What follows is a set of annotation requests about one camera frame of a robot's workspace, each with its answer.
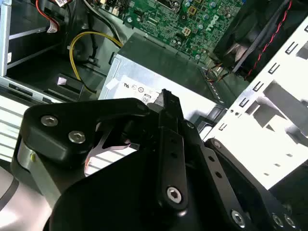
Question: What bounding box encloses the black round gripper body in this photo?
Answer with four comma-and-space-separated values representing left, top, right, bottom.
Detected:
48, 146, 241, 231

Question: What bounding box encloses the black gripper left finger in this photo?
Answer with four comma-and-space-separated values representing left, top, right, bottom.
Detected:
11, 88, 190, 211

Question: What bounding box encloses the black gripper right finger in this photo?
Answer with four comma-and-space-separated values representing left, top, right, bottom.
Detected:
181, 119, 301, 231

